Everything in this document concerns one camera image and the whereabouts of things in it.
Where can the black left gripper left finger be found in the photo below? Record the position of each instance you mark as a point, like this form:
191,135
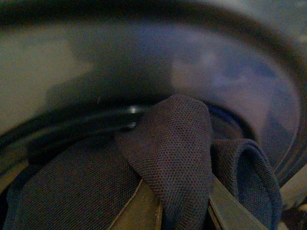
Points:
143,211

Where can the dark navy garment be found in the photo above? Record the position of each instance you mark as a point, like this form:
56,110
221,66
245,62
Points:
172,149

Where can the grey front-load washing machine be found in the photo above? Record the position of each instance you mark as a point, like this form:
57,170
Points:
73,68

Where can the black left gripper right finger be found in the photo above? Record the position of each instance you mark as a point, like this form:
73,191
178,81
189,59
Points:
226,213

